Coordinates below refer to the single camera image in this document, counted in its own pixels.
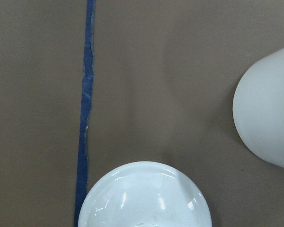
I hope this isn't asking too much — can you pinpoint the white enamel mug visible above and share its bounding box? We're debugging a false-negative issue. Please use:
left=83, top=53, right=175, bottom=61
left=232, top=48, right=284, bottom=168

